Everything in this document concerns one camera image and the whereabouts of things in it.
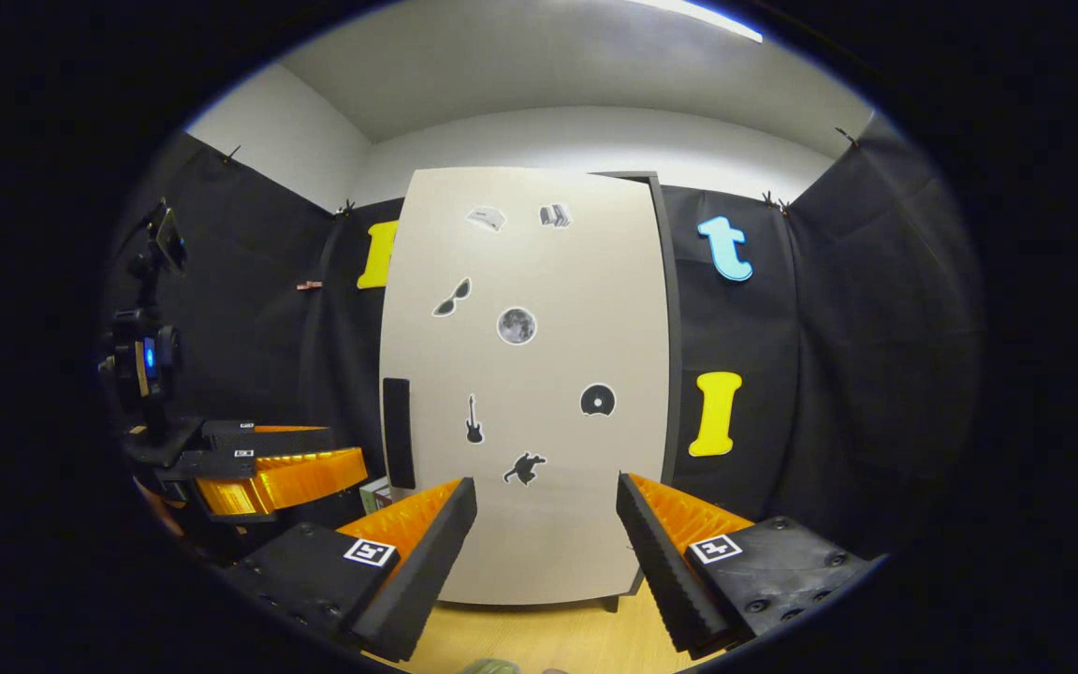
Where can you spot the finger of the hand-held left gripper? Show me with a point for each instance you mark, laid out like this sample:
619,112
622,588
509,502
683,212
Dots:
249,435
216,465

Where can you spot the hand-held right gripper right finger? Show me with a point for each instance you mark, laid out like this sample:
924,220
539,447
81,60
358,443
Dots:
661,571

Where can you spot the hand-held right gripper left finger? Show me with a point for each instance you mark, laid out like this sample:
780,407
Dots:
427,562

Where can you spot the light green book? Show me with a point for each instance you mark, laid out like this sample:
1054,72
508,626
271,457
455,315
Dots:
372,494

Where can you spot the black cloth clip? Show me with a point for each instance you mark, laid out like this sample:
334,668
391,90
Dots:
347,207
846,138
232,153
773,201

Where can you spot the black backdrop cloth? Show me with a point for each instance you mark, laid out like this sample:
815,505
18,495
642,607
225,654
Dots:
876,328

